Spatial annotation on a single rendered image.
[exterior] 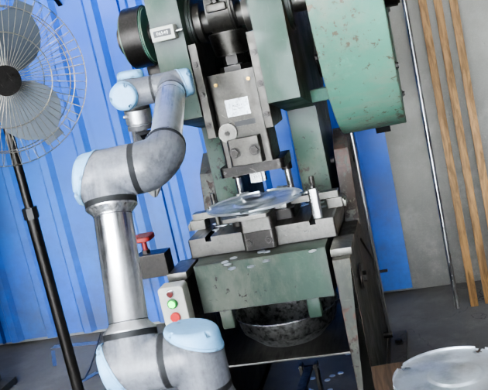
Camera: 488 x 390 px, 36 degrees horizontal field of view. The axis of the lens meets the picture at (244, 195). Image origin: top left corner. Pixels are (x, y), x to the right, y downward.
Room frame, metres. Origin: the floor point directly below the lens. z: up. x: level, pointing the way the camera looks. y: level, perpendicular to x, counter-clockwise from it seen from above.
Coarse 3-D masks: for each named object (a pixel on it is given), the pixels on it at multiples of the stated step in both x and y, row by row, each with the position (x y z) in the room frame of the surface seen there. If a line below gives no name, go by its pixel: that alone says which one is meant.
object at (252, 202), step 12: (252, 192) 2.31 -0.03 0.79; (276, 192) 2.25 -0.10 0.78; (288, 192) 2.20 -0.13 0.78; (216, 204) 2.25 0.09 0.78; (228, 204) 2.22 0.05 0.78; (240, 204) 2.14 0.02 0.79; (252, 204) 2.11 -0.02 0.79; (264, 204) 2.09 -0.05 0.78; (276, 204) 2.03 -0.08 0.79; (216, 216) 2.08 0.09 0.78; (228, 216) 2.05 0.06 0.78
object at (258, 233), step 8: (272, 208) 2.04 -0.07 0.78; (232, 216) 2.04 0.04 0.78; (240, 216) 2.01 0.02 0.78; (248, 216) 1.99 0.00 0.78; (256, 216) 1.99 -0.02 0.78; (264, 216) 1.98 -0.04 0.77; (272, 216) 2.12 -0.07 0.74; (240, 224) 2.13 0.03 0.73; (248, 224) 2.12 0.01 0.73; (256, 224) 2.11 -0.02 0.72; (264, 224) 2.11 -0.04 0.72; (272, 224) 2.11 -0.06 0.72; (248, 232) 2.12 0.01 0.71; (256, 232) 2.11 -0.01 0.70; (264, 232) 2.11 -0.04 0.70; (272, 232) 2.10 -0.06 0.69; (248, 240) 2.12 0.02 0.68; (256, 240) 2.11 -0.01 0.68; (264, 240) 2.11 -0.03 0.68; (272, 240) 2.10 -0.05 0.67; (248, 248) 2.12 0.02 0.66; (256, 248) 2.12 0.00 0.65
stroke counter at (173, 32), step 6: (174, 24) 2.17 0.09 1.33; (150, 30) 2.17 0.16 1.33; (156, 30) 2.16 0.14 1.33; (162, 30) 2.16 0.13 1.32; (168, 30) 2.15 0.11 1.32; (174, 30) 2.16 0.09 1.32; (180, 30) 2.16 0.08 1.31; (156, 36) 2.16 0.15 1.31; (162, 36) 2.16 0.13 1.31; (168, 36) 2.15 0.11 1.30; (174, 36) 2.15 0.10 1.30; (156, 42) 2.17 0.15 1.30
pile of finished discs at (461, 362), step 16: (432, 352) 1.75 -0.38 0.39; (448, 352) 1.73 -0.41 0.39; (464, 352) 1.71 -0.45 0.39; (480, 352) 1.71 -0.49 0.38; (416, 368) 1.68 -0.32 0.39; (432, 368) 1.66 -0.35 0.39; (448, 368) 1.63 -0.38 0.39; (464, 368) 1.62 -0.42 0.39; (480, 368) 1.60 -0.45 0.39; (400, 384) 1.62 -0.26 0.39; (416, 384) 1.60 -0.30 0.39; (432, 384) 1.59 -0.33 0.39; (448, 384) 1.56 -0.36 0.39; (464, 384) 1.55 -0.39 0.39; (480, 384) 1.54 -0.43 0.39
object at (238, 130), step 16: (240, 64) 2.24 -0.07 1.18; (208, 80) 2.22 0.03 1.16; (224, 80) 2.21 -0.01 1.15; (240, 80) 2.20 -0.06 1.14; (224, 96) 2.21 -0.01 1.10; (240, 96) 2.20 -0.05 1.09; (256, 96) 2.19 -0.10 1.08; (224, 112) 2.22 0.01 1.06; (240, 112) 2.20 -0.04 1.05; (256, 112) 2.19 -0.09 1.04; (224, 128) 2.21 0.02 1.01; (240, 128) 2.21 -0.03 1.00; (256, 128) 2.19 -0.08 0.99; (272, 128) 2.26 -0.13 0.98; (224, 144) 2.22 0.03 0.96; (240, 144) 2.18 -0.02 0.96; (256, 144) 2.16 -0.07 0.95; (272, 144) 2.21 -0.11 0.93; (240, 160) 2.18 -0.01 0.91; (256, 160) 2.17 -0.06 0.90
